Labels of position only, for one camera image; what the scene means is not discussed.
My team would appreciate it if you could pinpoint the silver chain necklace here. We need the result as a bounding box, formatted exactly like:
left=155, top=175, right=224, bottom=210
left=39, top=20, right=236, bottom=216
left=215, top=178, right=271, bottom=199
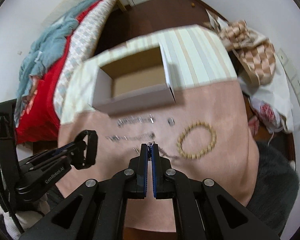
left=105, top=132, right=156, bottom=144

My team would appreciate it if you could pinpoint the pink and striped table cloth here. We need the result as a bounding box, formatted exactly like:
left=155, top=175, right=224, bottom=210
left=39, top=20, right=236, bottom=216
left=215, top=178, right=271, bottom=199
left=55, top=24, right=260, bottom=233

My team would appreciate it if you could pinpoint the white power strip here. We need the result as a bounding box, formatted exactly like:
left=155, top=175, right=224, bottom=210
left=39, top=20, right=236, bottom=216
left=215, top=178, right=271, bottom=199
left=276, top=48, right=300, bottom=107

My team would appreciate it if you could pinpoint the wooden bead bracelet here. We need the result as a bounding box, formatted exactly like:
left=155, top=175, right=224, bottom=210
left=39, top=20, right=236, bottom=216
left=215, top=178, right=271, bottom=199
left=176, top=121, right=217, bottom=160

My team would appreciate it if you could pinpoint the checkered bed sheet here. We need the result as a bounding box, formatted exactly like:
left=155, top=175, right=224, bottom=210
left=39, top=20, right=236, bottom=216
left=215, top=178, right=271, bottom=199
left=53, top=0, right=117, bottom=119

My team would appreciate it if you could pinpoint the brown checkered fabric bag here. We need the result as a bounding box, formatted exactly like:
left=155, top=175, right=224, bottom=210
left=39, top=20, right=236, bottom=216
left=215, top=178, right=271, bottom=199
left=204, top=10, right=276, bottom=86

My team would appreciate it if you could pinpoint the dark fluffy cushion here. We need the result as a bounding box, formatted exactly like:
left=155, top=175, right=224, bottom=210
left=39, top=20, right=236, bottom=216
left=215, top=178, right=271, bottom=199
left=247, top=141, right=300, bottom=235

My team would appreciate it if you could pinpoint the white plastic bag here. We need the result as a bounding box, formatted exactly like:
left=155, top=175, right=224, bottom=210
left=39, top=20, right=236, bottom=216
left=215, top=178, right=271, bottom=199
left=238, top=61, right=294, bottom=133

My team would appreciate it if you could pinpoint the white cardboard box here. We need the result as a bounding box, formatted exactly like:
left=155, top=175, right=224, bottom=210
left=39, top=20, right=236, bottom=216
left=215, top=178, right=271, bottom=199
left=91, top=44, right=175, bottom=116

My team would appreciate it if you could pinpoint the teal blanket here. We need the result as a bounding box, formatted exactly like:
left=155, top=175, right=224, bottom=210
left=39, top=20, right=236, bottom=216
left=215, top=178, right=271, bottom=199
left=15, top=0, right=118, bottom=106

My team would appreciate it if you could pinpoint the silver chain bracelet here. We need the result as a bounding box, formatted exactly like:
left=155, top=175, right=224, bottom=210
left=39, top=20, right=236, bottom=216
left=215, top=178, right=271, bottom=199
left=116, top=114, right=156, bottom=128

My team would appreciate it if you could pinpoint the black watch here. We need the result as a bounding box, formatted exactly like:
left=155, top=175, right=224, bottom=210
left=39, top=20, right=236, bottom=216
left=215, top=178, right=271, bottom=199
left=72, top=129, right=98, bottom=170

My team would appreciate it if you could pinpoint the red blanket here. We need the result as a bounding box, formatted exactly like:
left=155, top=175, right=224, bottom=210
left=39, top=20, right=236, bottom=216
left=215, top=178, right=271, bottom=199
left=14, top=0, right=103, bottom=145

